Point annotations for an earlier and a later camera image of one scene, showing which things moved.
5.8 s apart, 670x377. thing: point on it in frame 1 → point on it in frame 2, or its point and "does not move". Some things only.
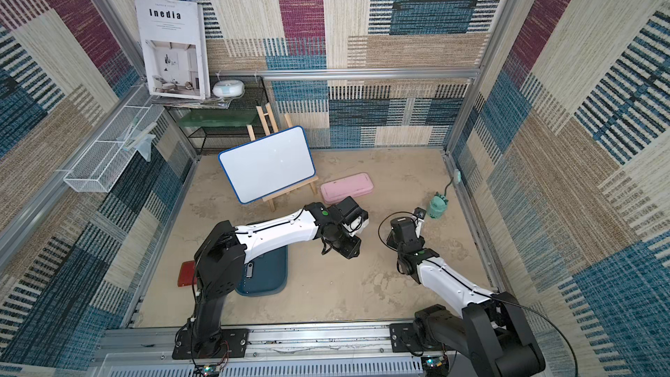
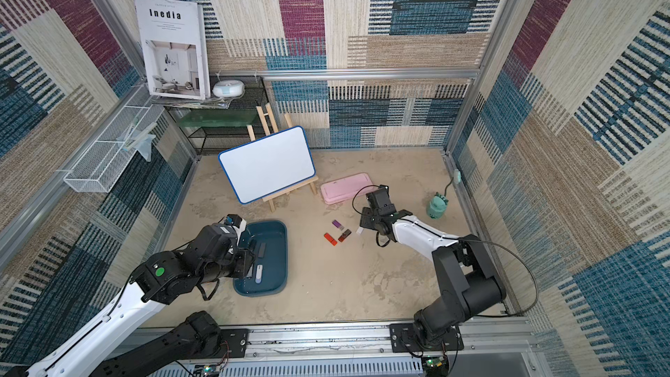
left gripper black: x=351 y=251 → x=244 y=263
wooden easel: x=270 y=128 does not move
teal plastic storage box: x=270 y=274 does not move
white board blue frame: x=264 y=166 does not move
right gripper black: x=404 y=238 → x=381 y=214
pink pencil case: x=348 y=187 does not move
